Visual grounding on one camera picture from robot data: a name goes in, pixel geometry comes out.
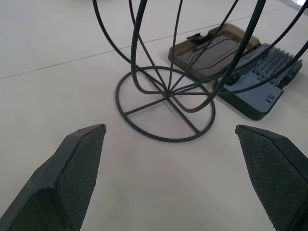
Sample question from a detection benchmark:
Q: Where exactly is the black wire basket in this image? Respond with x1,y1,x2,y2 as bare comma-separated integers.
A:
92,0,308,143

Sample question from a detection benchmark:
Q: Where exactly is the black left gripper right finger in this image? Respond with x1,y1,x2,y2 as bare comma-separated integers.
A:
235,124,308,231

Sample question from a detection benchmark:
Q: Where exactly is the grey tool case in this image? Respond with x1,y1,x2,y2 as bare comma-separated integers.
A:
167,23,303,121

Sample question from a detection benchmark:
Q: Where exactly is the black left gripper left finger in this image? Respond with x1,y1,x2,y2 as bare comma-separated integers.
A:
0,123,107,231

